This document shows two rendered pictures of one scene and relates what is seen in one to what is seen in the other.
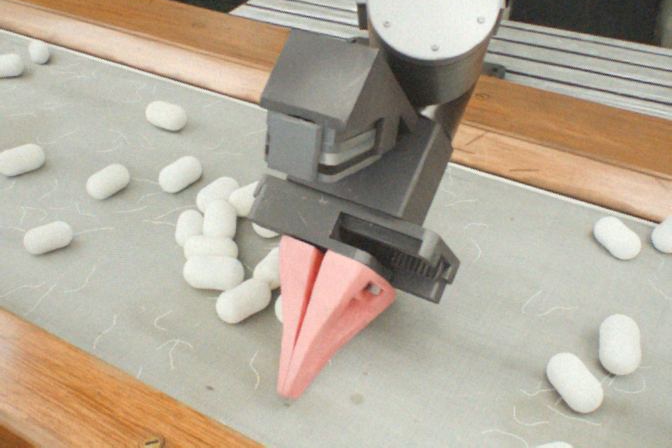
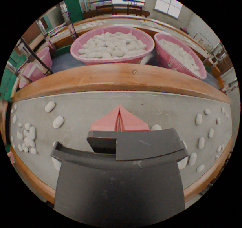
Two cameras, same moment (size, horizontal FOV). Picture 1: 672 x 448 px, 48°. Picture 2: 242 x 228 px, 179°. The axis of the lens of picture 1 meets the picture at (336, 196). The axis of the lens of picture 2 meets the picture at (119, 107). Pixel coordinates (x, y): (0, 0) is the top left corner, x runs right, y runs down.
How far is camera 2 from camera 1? 0.33 m
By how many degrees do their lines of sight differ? 67
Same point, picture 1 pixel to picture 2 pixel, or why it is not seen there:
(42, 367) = (171, 79)
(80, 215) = (198, 132)
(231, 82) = (192, 186)
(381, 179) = (82, 192)
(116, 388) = (155, 80)
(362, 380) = not seen: hidden behind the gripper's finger
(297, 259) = (132, 122)
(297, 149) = not seen: outside the picture
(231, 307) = (155, 126)
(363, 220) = (98, 161)
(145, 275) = (180, 127)
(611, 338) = (55, 161)
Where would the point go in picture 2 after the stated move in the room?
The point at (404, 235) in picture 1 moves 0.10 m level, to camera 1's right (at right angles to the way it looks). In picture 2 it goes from (68, 155) to (30, 168)
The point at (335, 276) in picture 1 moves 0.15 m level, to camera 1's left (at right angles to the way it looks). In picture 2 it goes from (104, 122) to (189, 69)
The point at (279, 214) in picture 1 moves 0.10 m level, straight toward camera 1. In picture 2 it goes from (161, 137) to (90, 52)
